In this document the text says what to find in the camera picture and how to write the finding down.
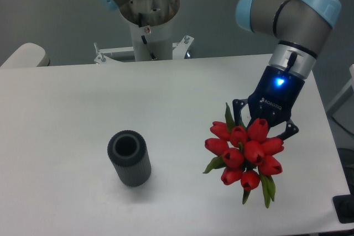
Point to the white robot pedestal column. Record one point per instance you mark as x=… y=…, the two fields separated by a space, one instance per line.
x=151 y=20

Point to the white pedestal base bracket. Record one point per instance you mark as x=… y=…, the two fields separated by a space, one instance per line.
x=144 y=52

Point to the beige chair backrest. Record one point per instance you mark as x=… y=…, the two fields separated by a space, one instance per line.
x=27 y=55

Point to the black device at table edge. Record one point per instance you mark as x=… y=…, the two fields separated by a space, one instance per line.
x=344 y=208

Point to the dark grey ribbed vase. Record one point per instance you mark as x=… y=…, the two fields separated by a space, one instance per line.
x=127 y=151

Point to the red tulip bouquet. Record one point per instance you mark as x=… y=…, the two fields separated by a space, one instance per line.
x=246 y=154

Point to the white furniture at right edge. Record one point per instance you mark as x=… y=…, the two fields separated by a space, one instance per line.
x=341 y=97

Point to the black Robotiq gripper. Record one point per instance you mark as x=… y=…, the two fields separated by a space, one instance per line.
x=272 y=100

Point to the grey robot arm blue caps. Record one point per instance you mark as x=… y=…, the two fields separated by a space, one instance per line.
x=301 y=27

